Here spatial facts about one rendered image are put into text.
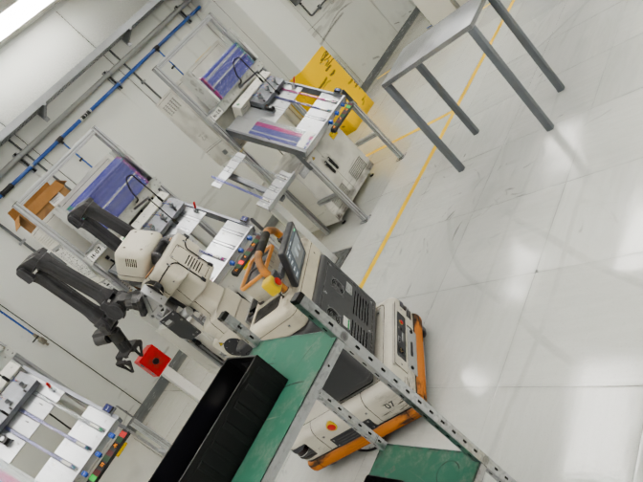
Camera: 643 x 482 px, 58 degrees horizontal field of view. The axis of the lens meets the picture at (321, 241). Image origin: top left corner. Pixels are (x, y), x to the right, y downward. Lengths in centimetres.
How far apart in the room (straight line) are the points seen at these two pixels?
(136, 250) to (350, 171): 280
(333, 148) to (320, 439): 285
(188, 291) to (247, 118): 243
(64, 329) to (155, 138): 203
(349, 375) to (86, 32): 473
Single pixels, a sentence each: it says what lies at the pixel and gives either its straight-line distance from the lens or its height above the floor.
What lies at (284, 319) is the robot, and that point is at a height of 77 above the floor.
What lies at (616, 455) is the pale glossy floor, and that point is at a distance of 208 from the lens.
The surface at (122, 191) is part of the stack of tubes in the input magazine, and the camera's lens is 415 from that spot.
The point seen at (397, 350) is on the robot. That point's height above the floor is 25.
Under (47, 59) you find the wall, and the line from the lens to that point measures 611.
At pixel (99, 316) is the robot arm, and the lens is 260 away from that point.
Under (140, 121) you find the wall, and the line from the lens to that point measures 610.
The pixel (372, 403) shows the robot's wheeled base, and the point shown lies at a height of 24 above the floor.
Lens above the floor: 161
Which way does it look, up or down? 19 degrees down
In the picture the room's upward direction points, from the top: 47 degrees counter-clockwise
